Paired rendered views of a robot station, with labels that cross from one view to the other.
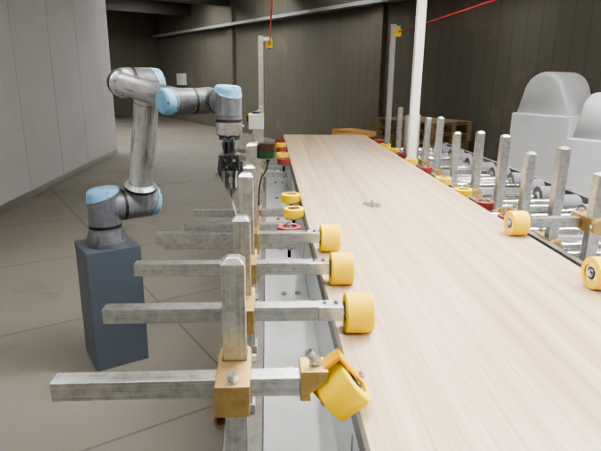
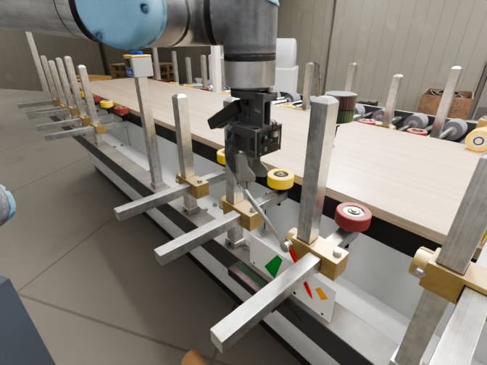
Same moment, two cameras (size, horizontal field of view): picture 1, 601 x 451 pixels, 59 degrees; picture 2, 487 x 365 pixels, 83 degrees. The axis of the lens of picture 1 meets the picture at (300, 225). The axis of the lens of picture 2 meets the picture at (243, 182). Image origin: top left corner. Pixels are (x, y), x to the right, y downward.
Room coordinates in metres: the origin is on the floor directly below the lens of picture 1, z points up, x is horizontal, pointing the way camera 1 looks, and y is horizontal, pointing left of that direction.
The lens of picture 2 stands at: (1.44, 0.59, 1.27)
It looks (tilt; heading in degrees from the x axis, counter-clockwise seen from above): 27 degrees down; 321
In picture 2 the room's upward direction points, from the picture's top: straight up
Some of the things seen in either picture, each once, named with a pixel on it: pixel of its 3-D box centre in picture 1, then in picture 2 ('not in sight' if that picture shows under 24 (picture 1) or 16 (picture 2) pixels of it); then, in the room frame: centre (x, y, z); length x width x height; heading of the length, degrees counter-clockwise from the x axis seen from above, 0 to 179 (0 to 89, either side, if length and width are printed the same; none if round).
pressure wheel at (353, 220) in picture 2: (289, 241); (350, 228); (1.71, 0.04, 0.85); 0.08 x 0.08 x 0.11
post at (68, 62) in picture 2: not in sight; (77, 98); (3.49, 0.28, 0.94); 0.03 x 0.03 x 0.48; 4
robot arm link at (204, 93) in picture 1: (209, 100); (181, 16); (1.93, 0.33, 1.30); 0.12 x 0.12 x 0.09; 38
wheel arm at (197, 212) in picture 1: (244, 213); (182, 190); (2.20, 0.24, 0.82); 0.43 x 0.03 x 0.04; 94
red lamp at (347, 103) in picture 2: (266, 146); (339, 100); (1.74, 0.12, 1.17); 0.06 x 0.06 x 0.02
